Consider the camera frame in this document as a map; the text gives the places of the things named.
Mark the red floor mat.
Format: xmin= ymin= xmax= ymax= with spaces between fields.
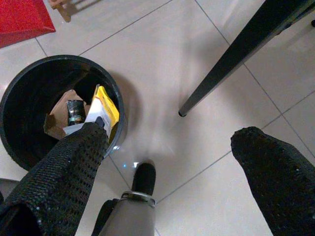
xmin=0 ymin=0 xmax=56 ymax=49

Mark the black table leg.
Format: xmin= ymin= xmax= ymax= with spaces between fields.
xmin=178 ymin=0 xmax=315 ymax=118

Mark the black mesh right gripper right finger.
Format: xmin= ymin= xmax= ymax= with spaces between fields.
xmin=230 ymin=126 xmax=315 ymax=236

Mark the light wooden furniture leg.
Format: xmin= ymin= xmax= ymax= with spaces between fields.
xmin=48 ymin=0 xmax=99 ymax=23

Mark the grey robot leg black foot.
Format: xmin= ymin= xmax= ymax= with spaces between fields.
xmin=91 ymin=159 xmax=158 ymax=236

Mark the black round rubbish bin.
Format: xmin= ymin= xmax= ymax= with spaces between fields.
xmin=0 ymin=55 xmax=128 ymax=172

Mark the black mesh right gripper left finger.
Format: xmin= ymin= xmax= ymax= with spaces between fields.
xmin=0 ymin=122 xmax=110 ymax=236

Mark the yellow and white packet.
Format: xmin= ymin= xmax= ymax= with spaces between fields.
xmin=85 ymin=84 xmax=121 ymax=143

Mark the black drink can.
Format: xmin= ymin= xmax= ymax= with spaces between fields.
xmin=66 ymin=99 xmax=86 ymax=126

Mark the brown cardboard piece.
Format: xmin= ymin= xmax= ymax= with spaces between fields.
xmin=43 ymin=89 xmax=86 ymax=141

